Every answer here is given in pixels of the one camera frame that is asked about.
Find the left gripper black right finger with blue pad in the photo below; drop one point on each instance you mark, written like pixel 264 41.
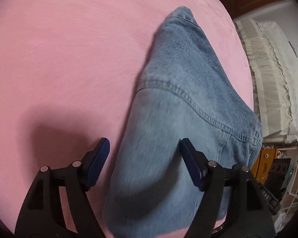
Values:
pixel 248 214

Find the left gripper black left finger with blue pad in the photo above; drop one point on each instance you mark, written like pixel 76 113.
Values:
pixel 41 214

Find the blue denim jacket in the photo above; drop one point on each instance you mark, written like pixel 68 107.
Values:
pixel 183 92

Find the orange wooden drawer unit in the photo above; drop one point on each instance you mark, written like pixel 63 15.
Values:
pixel 263 164

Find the black device green light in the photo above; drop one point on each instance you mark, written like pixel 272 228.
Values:
pixel 279 176

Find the white lace folded bedding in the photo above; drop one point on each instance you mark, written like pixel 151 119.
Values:
pixel 274 70

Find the pink bed cover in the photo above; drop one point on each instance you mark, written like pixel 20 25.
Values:
pixel 67 73

